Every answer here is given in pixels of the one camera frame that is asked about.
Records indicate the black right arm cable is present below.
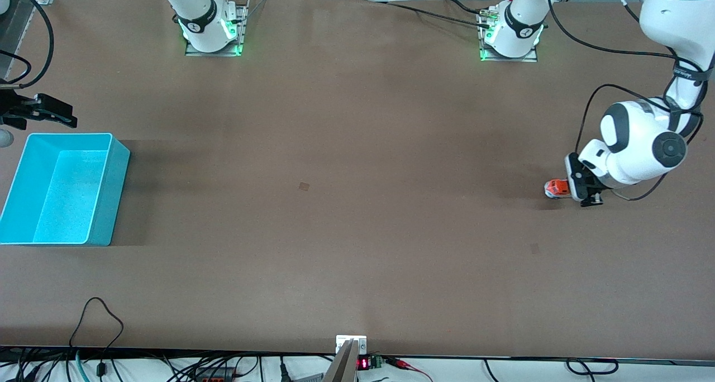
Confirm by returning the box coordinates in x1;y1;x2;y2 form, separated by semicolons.
0;0;55;90

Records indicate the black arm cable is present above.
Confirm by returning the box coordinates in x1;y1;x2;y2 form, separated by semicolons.
546;0;715;202
0;0;55;90

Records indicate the thin black looped cable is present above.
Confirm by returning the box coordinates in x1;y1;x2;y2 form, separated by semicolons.
68;297;125;378

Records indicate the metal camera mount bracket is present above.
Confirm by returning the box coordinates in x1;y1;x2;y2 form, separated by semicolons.
323;335;368;382

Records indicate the orange toy bus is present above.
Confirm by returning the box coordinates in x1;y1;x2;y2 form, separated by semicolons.
544;179;571;200

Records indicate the black power strip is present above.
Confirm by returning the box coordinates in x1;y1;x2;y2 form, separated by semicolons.
193;365;239;382

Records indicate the turquoise blue plastic box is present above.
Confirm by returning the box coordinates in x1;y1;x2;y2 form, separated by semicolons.
0;132;131;247

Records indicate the black coiled cable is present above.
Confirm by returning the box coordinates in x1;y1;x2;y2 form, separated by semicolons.
565;358;620;376

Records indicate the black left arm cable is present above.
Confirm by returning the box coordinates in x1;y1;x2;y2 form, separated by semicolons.
546;0;715;202

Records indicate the red clip lead cable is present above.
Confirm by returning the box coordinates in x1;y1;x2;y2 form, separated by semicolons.
384;357;434;382

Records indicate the black cable across table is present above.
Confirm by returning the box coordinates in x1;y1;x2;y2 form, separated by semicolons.
371;0;495;26

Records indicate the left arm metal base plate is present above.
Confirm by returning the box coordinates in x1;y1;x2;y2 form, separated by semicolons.
479;5;538;63

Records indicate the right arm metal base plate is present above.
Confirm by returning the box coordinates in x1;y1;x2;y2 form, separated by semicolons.
185;0;250;58

